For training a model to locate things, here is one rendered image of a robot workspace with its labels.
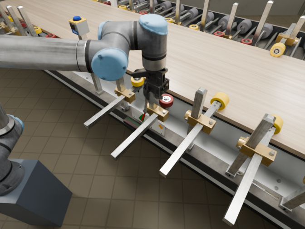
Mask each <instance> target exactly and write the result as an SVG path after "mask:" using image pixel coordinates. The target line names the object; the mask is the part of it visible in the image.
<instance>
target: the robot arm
mask: <svg viewBox="0 0 305 229"><path fill-rule="evenodd" d="M167 34H168V30H167V20H166V19H165V18H164V17H162V16H160V15H156V14H148V15H147V14H145V15H142V16H140V18H139V20H137V21H109V20H108V21H105V22H101V23H100V24H99V26H98V40H73V39H58V38H44V37H30V36H16V35H0V68H17V69H34V70H59V71H76V72H88V73H94V74H96V76H98V77H99V78H100V79H103V80H106V81H115V80H118V79H120V78H121V77H123V75H124V74H125V72H126V70H127V67H128V57H129V52H130V50H141V51H142V64H143V67H144V68H142V69H136V70H135V71H134V72H132V73H131V75H132V77H133V78H143V77H146V79H145V81H144V85H143V86H144V87H143V95H144V96H145V98H146V99H147V101H148V102H149V103H151V104H154V103H156V104H158V101H157V100H156V99H160V100H162V99H163V96H162V94H163V93H165V92H166V91H167V90H168V89H169V82H170V79H169V78H166V77H165V74H166V73H167V72H168V68H166V67H165V66H166V61H167ZM23 130H24V124H23V122H22V121H21V120H20V119H19V118H17V117H16V118H15V117H14V116H13V115H9V114H6V113H5V111H4V109H3V107H2V105H1V103H0V196H2V195H5V194H8V193H9V192H11V191H13V190H14V189H15V188H16V187H17V186H18V185H19V184H20V183H21V181H22V180H23V178H24V175H25V169H24V167H23V166H22V165H21V164H20V163H18V162H14V161H9V160H8V157H9V155H10V153H11V151H12V149H13V148H14V146H15V144H16V143H17V141H18V139H19V138H20V136H21V135H22V133H23Z"/></svg>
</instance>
